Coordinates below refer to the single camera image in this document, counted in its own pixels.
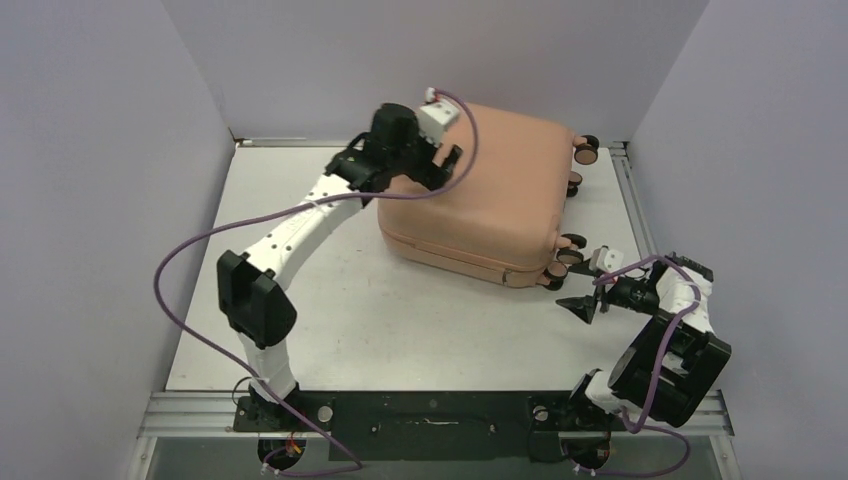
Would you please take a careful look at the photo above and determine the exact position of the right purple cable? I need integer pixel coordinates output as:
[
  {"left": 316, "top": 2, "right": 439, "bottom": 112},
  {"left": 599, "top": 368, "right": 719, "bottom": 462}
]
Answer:
[{"left": 592, "top": 254, "right": 702, "bottom": 477}]

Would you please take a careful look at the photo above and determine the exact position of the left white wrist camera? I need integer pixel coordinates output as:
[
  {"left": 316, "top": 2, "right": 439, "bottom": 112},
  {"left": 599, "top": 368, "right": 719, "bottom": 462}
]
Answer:
[{"left": 416, "top": 87, "right": 461, "bottom": 147}]

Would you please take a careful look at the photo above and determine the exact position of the purple cable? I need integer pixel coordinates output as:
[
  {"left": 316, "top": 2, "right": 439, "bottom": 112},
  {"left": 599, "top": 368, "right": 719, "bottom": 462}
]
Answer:
[
  {"left": 153, "top": 89, "right": 481, "bottom": 477},
  {"left": 592, "top": 254, "right": 702, "bottom": 477}
]

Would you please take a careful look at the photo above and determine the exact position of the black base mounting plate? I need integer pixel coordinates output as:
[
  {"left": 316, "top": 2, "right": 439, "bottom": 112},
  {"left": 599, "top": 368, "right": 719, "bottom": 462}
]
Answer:
[{"left": 233, "top": 391, "right": 623, "bottom": 462}]

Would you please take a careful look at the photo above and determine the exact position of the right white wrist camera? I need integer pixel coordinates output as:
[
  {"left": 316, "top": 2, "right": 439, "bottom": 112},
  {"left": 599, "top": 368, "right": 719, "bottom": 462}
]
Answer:
[{"left": 589, "top": 246, "right": 624, "bottom": 274}]

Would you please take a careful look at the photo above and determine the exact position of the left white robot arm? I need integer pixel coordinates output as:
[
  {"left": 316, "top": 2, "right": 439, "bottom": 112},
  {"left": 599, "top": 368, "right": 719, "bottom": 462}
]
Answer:
[{"left": 216, "top": 96, "right": 477, "bottom": 430}]

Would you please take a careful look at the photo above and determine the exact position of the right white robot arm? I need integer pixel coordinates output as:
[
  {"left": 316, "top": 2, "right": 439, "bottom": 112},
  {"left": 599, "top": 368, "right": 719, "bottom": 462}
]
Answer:
[{"left": 556, "top": 247, "right": 732, "bottom": 432}]

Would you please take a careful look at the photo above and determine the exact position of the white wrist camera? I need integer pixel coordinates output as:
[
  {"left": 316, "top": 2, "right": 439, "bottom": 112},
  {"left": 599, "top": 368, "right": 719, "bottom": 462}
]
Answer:
[
  {"left": 589, "top": 246, "right": 624, "bottom": 274},
  {"left": 416, "top": 87, "right": 461, "bottom": 147}
]

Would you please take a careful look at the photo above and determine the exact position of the aluminium frame rail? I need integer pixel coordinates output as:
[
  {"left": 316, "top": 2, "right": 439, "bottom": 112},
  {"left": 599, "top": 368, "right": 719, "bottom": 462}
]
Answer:
[{"left": 168, "top": 133, "right": 731, "bottom": 478}]

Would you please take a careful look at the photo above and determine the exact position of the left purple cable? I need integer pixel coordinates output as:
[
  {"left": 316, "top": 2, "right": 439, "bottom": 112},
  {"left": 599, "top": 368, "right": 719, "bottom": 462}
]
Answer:
[{"left": 153, "top": 89, "right": 481, "bottom": 477}]

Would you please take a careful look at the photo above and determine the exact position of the pink suitcase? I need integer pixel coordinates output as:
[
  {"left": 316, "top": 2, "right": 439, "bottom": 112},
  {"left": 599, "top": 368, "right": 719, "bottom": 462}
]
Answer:
[{"left": 377, "top": 104, "right": 600, "bottom": 291}]

